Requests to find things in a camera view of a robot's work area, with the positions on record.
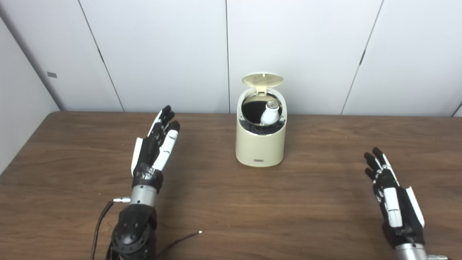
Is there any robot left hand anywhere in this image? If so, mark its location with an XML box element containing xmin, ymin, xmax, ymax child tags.
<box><xmin>131</xmin><ymin>105</ymin><xmax>180</xmax><ymax>194</ymax></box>

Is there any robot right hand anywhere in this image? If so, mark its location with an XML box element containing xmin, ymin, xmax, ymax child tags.
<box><xmin>363</xmin><ymin>147</ymin><xmax>426</xmax><ymax>250</ymax></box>

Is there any cream-colored bin body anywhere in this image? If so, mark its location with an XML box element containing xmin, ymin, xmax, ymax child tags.
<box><xmin>235</xmin><ymin>88</ymin><xmax>288</xmax><ymax>168</ymax></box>

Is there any small white plastic bottle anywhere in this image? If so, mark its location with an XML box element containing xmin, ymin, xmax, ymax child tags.
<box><xmin>261</xmin><ymin>100</ymin><xmax>281</xmax><ymax>125</ymax></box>

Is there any cream round bin lid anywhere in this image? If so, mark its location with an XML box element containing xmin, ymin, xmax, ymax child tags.
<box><xmin>241</xmin><ymin>72</ymin><xmax>284</xmax><ymax>95</ymax></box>

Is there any black bin liner bag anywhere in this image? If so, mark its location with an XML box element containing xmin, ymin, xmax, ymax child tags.
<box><xmin>240</xmin><ymin>93</ymin><xmax>286</xmax><ymax>136</ymax></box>

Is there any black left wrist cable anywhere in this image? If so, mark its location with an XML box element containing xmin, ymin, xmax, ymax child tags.
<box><xmin>90</xmin><ymin>197</ymin><xmax>131</xmax><ymax>260</ymax></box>

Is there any thin dark loose wire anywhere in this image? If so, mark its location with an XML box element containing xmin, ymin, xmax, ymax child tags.
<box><xmin>155</xmin><ymin>231</ymin><xmax>202</xmax><ymax>260</ymax></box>

